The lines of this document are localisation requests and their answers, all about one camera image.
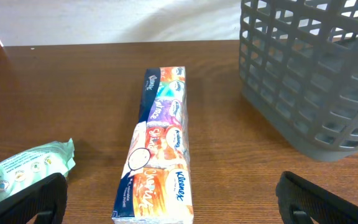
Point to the green wet wipes packet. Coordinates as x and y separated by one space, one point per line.
30 166

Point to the grey plastic basket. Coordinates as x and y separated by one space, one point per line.
298 61

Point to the Kleenex tissue multipack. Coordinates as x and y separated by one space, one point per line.
155 185

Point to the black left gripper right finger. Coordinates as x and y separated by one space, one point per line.
301 201

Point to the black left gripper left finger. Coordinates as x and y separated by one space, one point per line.
45 200

